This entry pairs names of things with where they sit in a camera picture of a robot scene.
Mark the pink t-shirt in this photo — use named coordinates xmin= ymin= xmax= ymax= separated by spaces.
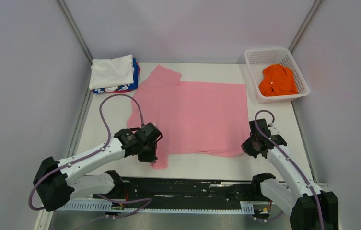
xmin=127 ymin=65 xmax=250 ymax=169

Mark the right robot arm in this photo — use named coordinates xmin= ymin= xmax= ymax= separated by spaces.
xmin=242 ymin=119 xmax=339 ymax=230

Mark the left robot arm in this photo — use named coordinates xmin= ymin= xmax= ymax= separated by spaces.
xmin=28 ymin=123 xmax=163 ymax=212

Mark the blue printed folded t-shirt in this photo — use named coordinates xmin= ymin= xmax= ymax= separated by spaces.
xmin=89 ymin=55 xmax=140 ymax=94

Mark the orange t-shirt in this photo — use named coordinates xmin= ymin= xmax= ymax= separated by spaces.
xmin=259 ymin=64 xmax=299 ymax=97

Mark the white folded t-shirt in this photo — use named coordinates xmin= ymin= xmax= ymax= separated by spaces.
xmin=89 ymin=55 xmax=134 ymax=90

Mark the white plastic laundry basket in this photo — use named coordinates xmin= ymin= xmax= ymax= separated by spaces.
xmin=244 ymin=47 xmax=310 ymax=104

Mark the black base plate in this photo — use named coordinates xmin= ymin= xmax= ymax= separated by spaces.
xmin=104 ymin=177 xmax=271 ymax=209

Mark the white slotted cable duct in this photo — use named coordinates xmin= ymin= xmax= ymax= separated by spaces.
xmin=58 ymin=199 xmax=254 ymax=215

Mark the right aluminium corner post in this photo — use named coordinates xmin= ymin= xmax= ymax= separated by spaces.
xmin=288 ymin=0 xmax=324 ymax=53

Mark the aluminium corner post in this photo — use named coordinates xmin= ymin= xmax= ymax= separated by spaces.
xmin=288 ymin=0 xmax=324 ymax=53
xmin=56 ymin=0 xmax=93 ymax=64

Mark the left aluminium corner post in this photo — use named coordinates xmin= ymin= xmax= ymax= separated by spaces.
xmin=56 ymin=0 xmax=93 ymax=64

